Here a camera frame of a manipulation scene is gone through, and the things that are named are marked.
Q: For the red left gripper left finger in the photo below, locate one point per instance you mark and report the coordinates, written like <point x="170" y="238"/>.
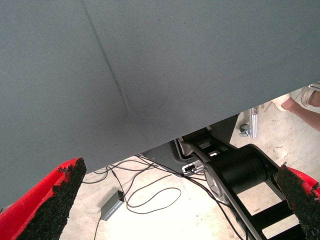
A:
<point x="37" y="207"/>

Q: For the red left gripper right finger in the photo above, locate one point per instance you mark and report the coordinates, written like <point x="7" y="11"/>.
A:
<point x="305" y="200"/>

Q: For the grey robot base cover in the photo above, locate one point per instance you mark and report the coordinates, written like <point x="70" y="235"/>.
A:
<point x="162" y="153"/>

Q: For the grey power adapter box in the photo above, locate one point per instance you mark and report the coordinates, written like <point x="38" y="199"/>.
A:
<point x="111" y="205"/>

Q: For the person's bare leg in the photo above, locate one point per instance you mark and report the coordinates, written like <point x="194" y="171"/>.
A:
<point x="305" y="112"/>

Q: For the aluminium profile table leg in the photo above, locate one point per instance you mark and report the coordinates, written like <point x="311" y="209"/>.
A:
<point x="254" y="122"/>

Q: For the grey caster wheel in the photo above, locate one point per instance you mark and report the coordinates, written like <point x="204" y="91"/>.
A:
<point x="245" y="129"/>

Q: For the small white connector box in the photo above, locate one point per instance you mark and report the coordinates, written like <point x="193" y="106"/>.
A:
<point x="192" y="168"/>

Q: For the dark grey table cloth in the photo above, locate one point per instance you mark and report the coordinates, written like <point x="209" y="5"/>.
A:
<point x="100" y="75"/>

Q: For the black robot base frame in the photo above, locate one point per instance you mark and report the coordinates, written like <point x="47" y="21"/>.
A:
<point x="242" y="170"/>

